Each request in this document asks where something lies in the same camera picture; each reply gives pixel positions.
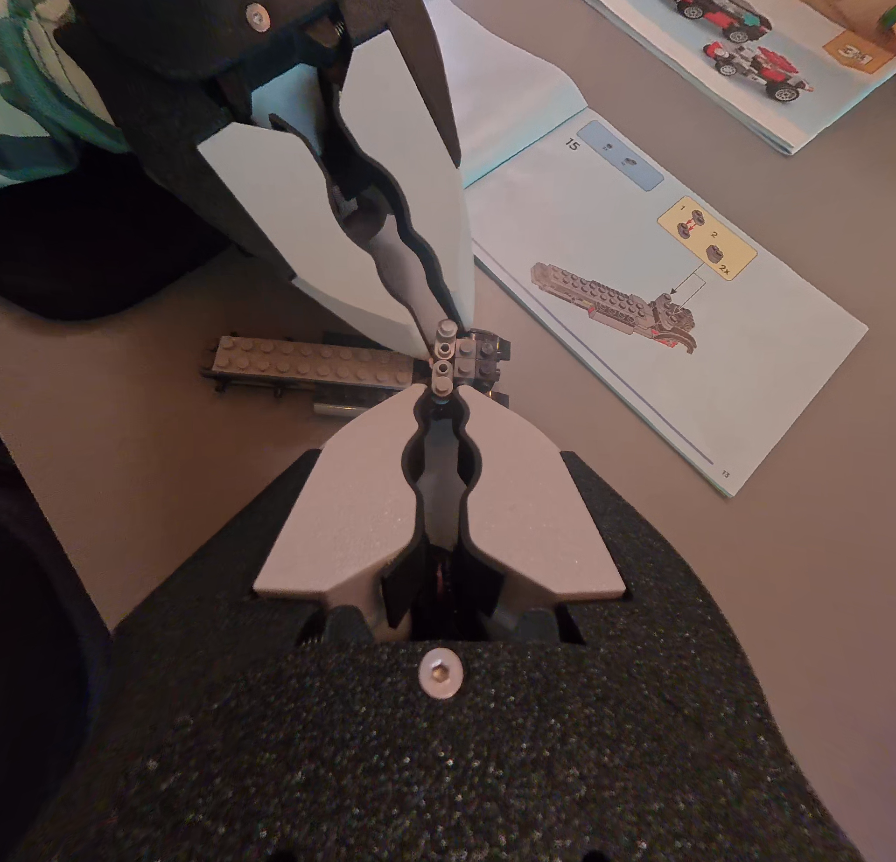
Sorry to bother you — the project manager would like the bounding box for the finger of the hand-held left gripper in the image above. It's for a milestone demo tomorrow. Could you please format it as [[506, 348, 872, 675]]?
[[336, 33, 478, 331], [197, 113, 429, 354]]

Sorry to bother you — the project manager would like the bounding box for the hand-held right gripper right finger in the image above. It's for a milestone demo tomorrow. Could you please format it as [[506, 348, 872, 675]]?
[[455, 384, 627, 625]]

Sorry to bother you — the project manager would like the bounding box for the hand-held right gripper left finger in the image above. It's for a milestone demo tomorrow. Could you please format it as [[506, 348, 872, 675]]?
[[252, 384, 429, 628]]

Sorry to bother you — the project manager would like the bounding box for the grey toy brick model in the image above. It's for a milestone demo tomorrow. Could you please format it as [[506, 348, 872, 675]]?
[[202, 318, 512, 418]]

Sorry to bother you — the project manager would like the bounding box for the person's left forearm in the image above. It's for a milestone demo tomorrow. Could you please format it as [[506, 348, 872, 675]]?
[[0, 0, 130, 188]]

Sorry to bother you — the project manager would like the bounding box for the grey desk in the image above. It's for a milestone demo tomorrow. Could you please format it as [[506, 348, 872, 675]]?
[[0, 0, 896, 862]]

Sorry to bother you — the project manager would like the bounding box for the black mesh cushion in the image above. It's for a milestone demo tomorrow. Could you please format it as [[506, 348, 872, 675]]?
[[0, 141, 235, 320]]

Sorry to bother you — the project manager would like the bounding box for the instruction booklet with car cover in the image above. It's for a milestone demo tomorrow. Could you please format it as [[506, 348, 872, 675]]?
[[563, 0, 896, 156]]

